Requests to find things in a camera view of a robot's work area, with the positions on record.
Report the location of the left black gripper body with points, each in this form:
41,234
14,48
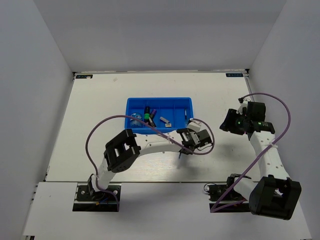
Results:
184,152

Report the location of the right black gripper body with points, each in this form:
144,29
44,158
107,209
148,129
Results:
235,122

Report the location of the green white pen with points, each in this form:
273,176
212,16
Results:
185,116

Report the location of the white eraser stick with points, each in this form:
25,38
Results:
164,120

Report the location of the purple cap black highlighter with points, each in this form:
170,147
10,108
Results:
152,114

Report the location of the green cap black highlighter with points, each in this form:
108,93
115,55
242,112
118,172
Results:
146,114

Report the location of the blue white tape roll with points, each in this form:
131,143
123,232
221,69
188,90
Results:
135,121

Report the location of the yellow cap black highlighter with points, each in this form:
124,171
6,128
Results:
151,123

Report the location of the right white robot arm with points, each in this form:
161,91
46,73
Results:
276,194

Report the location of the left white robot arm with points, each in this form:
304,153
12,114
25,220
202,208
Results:
123,150

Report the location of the blue divided plastic tray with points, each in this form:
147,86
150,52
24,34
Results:
171,108

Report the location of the right corner label sticker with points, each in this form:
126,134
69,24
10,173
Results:
234,75

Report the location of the corner label sticker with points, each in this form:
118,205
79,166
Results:
84,76
234,75

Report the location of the left corner label sticker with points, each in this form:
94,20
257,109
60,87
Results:
84,76

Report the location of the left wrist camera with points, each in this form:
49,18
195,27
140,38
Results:
194,125

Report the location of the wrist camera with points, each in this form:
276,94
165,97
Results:
194,125
243,106

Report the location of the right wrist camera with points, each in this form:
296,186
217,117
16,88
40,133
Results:
243,106

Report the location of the aluminium table rail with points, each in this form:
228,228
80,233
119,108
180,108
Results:
263,139

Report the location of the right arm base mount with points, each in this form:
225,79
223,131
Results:
215,191

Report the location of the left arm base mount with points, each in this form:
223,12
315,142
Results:
100,202

